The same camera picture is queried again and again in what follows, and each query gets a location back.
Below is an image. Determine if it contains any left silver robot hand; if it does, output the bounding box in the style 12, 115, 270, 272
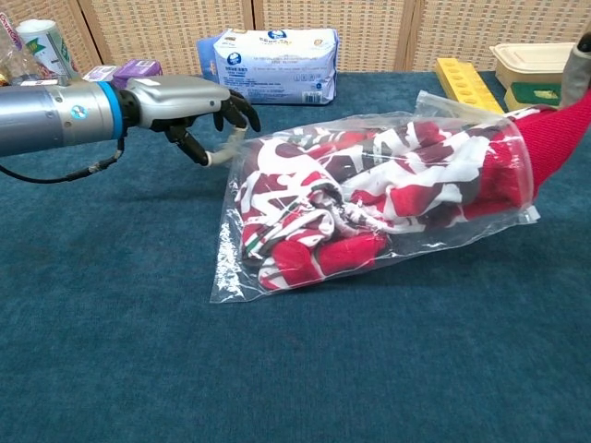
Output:
118, 75, 262, 167

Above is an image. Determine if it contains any clear plastic zip bag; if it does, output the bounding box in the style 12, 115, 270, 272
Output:
210, 90, 540, 305

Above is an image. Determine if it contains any red white patterned garment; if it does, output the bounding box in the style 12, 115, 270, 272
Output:
235, 90, 591, 292

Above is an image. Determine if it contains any purple carton box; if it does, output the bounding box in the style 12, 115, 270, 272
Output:
112, 58, 163, 90

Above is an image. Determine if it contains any pale purple packaged box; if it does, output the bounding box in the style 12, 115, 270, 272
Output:
81, 65, 119, 83

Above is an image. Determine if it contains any white blue tissue pack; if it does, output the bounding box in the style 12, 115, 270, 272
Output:
196, 27, 341, 106

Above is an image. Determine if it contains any white-lid green print cup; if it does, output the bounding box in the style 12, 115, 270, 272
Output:
16, 18, 79, 79

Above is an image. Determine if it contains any woven bamboo folding screen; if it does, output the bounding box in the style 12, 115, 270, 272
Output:
0, 0, 591, 75

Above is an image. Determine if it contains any blue carpet table mat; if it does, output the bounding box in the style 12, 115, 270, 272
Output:
0, 68, 591, 443

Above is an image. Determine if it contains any yellow holed plastic tray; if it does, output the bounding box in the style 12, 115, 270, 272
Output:
435, 57, 505, 115

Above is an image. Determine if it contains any green gold tin box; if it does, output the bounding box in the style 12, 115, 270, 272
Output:
503, 81, 563, 112

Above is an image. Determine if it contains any beige lidded lunch box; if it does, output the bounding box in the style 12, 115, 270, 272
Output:
488, 42, 578, 91

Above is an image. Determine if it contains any white paper roll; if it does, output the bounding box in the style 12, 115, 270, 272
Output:
560, 34, 591, 110

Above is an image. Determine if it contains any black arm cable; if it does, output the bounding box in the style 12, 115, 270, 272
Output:
0, 136, 127, 185

